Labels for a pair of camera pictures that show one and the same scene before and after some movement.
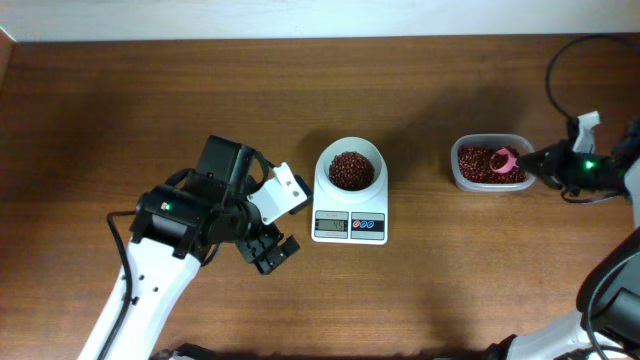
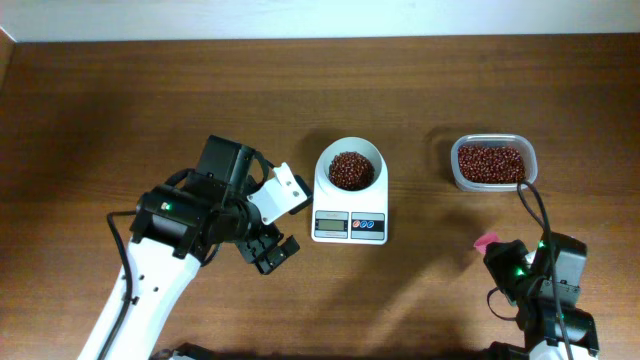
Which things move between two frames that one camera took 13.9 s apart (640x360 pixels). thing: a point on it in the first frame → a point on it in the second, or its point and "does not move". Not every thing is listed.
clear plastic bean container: (489, 162) does not move
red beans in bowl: (351, 171) does not move
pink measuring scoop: (502, 161) → (488, 237)
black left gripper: (268, 238) does not move
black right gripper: (552, 165) → (500, 254)
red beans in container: (474, 165) does not move
